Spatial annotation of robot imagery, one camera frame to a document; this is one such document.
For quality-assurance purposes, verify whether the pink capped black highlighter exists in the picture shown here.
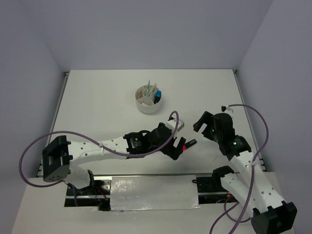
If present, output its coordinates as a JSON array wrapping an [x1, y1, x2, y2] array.
[[183, 139, 197, 151]]

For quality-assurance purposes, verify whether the blue capped black highlighter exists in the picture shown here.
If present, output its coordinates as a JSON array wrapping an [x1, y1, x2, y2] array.
[[154, 90, 162, 104]]

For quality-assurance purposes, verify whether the green pen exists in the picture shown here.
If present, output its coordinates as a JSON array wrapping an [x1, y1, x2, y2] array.
[[145, 80, 150, 96]]

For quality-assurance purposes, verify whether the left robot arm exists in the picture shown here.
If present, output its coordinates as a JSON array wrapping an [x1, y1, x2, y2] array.
[[42, 118, 186, 195]]

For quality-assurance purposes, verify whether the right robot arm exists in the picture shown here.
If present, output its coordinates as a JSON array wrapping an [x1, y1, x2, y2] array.
[[193, 111, 297, 234]]

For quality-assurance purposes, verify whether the white round divided organizer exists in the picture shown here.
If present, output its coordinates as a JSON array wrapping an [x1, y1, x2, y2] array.
[[135, 85, 163, 114]]

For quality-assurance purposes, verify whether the silver foil covered plate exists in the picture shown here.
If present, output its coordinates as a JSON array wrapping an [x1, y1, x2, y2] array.
[[110, 175, 200, 211]]

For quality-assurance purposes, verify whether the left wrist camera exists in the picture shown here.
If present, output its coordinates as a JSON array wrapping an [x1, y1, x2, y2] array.
[[165, 117, 185, 132]]

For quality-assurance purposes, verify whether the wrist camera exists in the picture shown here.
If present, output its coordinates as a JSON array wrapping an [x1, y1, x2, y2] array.
[[165, 117, 185, 132], [221, 105, 234, 113]]

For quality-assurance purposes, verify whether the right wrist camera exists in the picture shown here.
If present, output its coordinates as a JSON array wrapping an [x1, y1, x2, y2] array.
[[221, 105, 234, 113]]

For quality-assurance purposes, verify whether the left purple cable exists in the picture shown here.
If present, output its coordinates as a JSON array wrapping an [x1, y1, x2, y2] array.
[[19, 111, 180, 208]]

